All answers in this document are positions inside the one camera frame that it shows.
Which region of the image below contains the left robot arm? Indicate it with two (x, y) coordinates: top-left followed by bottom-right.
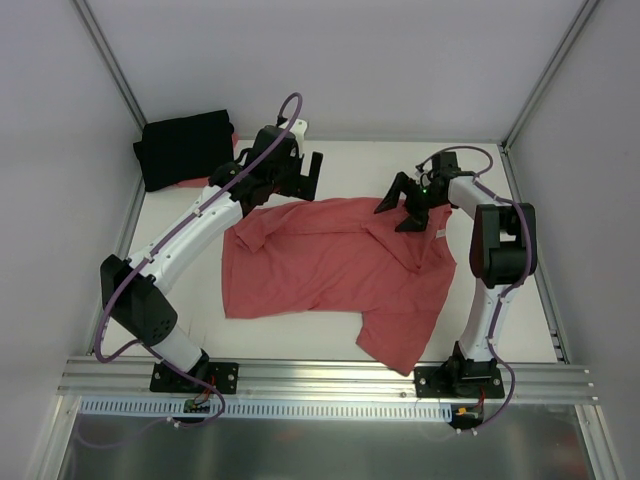
(100, 118), (323, 391)

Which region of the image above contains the folded red t shirt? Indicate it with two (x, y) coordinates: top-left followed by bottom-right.
(175, 133), (239, 188)

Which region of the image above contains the folded black t shirt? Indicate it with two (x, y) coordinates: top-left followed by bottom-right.
(133, 109), (235, 192)

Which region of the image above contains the white slotted cable duct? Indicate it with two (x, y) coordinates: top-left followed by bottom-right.
(79, 396), (452, 423)

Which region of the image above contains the right rear frame post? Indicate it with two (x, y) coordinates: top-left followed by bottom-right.
(500, 0), (601, 153)

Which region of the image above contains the left rear frame post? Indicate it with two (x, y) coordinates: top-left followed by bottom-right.
(70, 0), (147, 131)

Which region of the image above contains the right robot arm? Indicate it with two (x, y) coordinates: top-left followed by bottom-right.
(375, 167), (537, 398)

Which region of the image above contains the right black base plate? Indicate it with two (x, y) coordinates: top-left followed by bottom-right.
(413, 365), (505, 399)

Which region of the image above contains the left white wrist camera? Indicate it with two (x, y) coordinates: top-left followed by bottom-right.
(289, 119), (308, 156)

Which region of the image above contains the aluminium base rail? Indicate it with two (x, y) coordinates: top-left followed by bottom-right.
(57, 356), (600, 405)

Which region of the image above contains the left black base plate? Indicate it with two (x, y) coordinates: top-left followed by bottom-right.
(149, 360), (239, 395)

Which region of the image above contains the frame post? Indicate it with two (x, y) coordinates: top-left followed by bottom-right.
(500, 0), (601, 153)
(70, 0), (147, 131)

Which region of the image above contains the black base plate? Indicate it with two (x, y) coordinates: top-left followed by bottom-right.
(413, 365), (505, 399)
(149, 360), (239, 395)

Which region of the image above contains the red t shirt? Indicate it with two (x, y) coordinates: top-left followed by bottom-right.
(222, 198), (456, 375)
(175, 133), (239, 188)

